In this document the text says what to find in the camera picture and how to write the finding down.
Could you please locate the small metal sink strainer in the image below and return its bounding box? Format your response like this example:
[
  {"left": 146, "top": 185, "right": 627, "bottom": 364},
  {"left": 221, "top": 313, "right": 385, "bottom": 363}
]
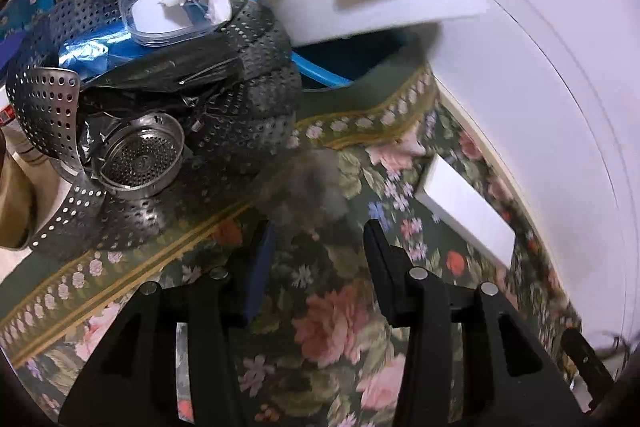
[{"left": 91, "top": 112, "right": 184, "bottom": 200}]

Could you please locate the white rectangular box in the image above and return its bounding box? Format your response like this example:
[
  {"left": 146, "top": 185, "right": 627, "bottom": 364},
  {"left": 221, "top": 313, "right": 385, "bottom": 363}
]
[{"left": 414, "top": 155, "right": 515, "bottom": 269}]

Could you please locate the perforated metal steamer basket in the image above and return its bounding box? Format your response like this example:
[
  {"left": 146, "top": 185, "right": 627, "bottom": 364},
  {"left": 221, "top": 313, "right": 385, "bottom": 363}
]
[{"left": 6, "top": 0, "right": 302, "bottom": 260}]

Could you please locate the clear plastic container lid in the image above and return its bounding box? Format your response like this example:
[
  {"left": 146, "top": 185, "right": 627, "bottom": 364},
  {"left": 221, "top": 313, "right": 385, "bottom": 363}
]
[{"left": 118, "top": 0, "right": 232, "bottom": 48}]

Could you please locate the floral green table mat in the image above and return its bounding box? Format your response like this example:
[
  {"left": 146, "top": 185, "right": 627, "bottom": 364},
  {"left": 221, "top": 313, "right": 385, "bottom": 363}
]
[{"left": 1, "top": 61, "right": 580, "bottom": 426}]

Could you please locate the black plastic bag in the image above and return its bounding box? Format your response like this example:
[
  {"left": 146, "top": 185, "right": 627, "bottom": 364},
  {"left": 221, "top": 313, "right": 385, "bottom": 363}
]
[{"left": 77, "top": 46, "right": 245, "bottom": 167}]

